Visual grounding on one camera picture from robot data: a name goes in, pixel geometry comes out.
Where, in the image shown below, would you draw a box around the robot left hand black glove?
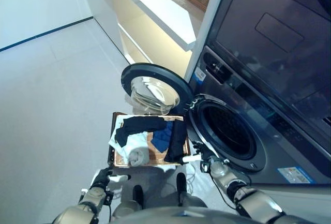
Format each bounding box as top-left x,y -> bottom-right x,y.
90,168 -> 131,190

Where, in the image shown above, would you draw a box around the robot right hand black glove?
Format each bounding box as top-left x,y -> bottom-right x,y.
181,142 -> 216,172

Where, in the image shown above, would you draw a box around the black trousers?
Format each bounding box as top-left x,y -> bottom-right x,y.
163,121 -> 188,166

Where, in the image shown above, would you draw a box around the navy blue garment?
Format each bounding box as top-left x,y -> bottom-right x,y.
151,122 -> 174,154

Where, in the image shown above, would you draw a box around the long black garment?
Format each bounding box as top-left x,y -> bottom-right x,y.
115,116 -> 167,147

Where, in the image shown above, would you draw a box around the grey front-load washing machine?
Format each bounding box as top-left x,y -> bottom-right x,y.
185,45 -> 331,185

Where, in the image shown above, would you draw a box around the round glass washing machine door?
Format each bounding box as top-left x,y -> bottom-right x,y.
121,63 -> 193,115

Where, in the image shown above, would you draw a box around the dark brown wooden stand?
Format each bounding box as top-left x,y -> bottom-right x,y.
107,111 -> 192,169

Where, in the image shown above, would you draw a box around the silver robot right leg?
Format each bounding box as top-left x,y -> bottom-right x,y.
175,172 -> 208,208

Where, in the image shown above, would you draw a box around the silver robot leg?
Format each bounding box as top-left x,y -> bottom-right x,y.
175,172 -> 208,208
111,184 -> 146,217

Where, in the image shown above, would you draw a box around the silver robot left leg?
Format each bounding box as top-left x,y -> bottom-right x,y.
111,184 -> 146,217

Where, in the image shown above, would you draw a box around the light grey white hoodie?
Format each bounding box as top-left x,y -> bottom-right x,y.
108,115 -> 151,168

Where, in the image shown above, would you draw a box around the rectangular wicker laundry tray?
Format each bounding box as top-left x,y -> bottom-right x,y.
108,113 -> 192,168

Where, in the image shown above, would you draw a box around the grey robot torso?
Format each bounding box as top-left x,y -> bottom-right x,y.
110,205 -> 259,224

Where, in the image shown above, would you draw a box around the small blue white sticker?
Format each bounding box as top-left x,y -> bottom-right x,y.
193,68 -> 206,83

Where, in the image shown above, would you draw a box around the blue white energy label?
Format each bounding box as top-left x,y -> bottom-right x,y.
277,167 -> 315,185

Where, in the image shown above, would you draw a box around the white vertical side panel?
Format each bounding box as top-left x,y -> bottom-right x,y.
184,0 -> 231,80

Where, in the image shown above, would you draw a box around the dark grey stacked dryer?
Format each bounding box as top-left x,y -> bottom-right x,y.
205,0 -> 331,129

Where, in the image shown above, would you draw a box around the white counter cabinet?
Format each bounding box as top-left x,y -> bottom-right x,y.
80,0 -> 205,66

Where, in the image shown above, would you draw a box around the thin white floor cable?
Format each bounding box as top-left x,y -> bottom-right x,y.
186,166 -> 205,191

